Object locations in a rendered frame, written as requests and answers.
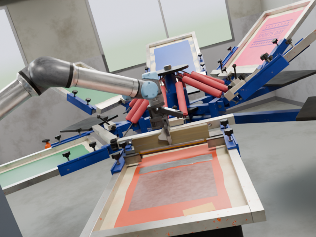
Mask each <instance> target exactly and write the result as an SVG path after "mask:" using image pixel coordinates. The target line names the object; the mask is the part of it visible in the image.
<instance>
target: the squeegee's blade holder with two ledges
mask: <svg viewBox="0 0 316 237"><path fill-rule="evenodd" d="M201 141H204V138H201V139H196V140H191V141H186V142H180V143H175V144H171V145H165V146H160V147H155V148H151V149H145V150H141V151H140V152H141V153H144V152H148V151H154V150H160V149H165V148H170V147H175V146H180V145H185V144H190V143H195V142H201Z"/></svg>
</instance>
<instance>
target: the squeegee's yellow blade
mask: <svg viewBox="0 0 316 237"><path fill-rule="evenodd" d="M206 141H207V140H204V141H201V142H206ZM195 143H200V142H195ZM195 143H190V144H185V145H191V144H195ZM185 145H180V146H175V147H170V148H176V147H181V146H185ZM170 148H165V149H160V150H166V149H170ZM154 151H159V150H154ZM154 151H148V152H144V153H149V152H154ZM144 153H140V152H139V154H144Z"/></svg>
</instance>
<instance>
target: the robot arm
mask: <svg viewBox="0 0 316 237"><path fill-rule="evenodd" d="M50 87H64V88H71V87H80V88H85V89H91V90H96V91H102V92H107V93H113V94H118V95H122V97H123V99H124V100H125V101H129V100H132V99H135V98H136V99H146V100H148V101H149V104H150V105H148V107H147V109H148V111H149V114H150V117H149V119H150V124H151V127H152V130H154V129H160V128H162V129H161V132H162V134H161V135H159V136H158V138H159V140H167V141H168V142H169V145H171V143H172V140H171V136H170V132H169V130H171V129H170V125H169V119H168V116H167V115H171V116H174V117H177V118H182V117H183V111H180V110H175V109H171V108H168V107H164V105H165V102H164V97H163V93H162V89H161V85H160V82H159V78H158V74H157V72H156V71H151V72H148V73H145V74H143V75H142V79H140V80H138V79H133V78H128V77H123V76H119V75H114V74H110V73H105V72H101V71H95V70H91V69H86V68H81V67H77V66H75V64H74V63H71V62H67V61H63V60H60V59H57V58H54V57H50V56H41V57H38V58H36V59H35V60H33V61H32V62H31V63H30V64H29V65H27V66H26V67H24V68H23V69H22V70H20V71H19V72H18V73H17V76H16V79H15V80H14V81H12V82H11V83H10V84H8V85H7V86H6V87H4V88H3V89H2V90H0V121H1V120H2V119H3V118H5V117H6V116H7V115H8V114H10V113H11V112H12V111H14V110H15V109H16V108H17V107H19V106H20V105H21V104H23V103H24V102H25V101H27V100H28V99H29V98H31V97H32V96H40V95H41V94H42V93H44V92H45V91H46V90H48V89H49V88H50ZM157 108H158V109H157Z"/></svg>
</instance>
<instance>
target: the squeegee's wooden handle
mask: <svg viewBox="0 0 316 237"><path fill-rule="evenodd" d="M169 132H170V136H171V140H172V143H171V144H175V143H180V142H186V141H191V140H196V139H201V138H204V140H206V139H207V138H210V135H209V131H208V126H207V123H204V124H199V125H194V126H188V127H183V128H178V129H174V130H169ZM161 134H162V132H160V133H155V134H149V135H144V136H139V137H135V138H132V143H133V146H134V150H135V153H139V152H140V151H141V150H145V149H151V148H155V147H160V146H165V145H169V142H168V141H167V140H159V138H158V136H159V135H161Z"/></svg>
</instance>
